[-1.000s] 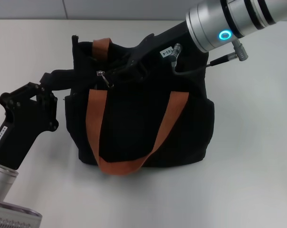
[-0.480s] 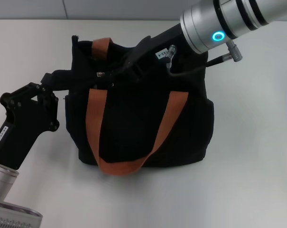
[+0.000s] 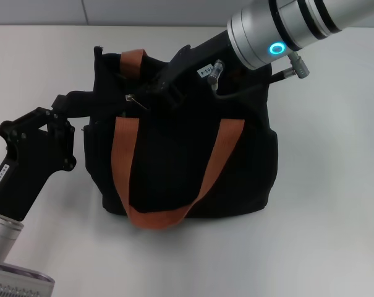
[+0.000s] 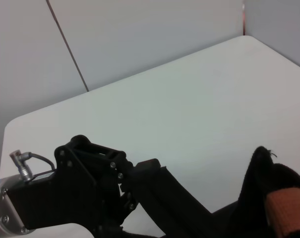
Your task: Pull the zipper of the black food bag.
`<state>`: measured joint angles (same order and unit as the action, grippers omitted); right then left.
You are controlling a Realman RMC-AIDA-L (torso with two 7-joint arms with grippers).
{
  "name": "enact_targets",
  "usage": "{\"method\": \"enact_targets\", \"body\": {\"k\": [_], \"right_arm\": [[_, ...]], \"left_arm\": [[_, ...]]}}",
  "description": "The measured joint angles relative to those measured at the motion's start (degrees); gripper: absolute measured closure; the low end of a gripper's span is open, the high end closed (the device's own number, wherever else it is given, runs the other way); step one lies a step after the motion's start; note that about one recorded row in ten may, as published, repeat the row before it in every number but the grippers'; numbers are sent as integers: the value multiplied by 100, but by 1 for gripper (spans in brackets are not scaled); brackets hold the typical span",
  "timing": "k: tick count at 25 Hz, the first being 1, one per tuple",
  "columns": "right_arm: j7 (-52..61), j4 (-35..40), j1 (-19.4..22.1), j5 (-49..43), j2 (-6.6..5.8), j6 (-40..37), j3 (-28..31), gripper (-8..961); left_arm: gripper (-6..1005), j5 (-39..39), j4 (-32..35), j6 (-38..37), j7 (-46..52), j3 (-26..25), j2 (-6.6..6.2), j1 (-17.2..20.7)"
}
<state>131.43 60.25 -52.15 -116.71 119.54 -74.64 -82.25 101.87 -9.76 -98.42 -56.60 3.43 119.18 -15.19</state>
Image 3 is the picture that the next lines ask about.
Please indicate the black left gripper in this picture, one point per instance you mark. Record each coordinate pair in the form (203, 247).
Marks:
(29, 167)

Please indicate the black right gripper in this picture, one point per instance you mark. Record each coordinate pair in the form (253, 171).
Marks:
(193, 68)

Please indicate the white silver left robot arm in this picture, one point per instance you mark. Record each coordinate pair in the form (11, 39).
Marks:
(1, 235)

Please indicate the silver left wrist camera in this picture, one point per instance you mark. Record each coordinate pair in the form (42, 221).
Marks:
(19, 284)

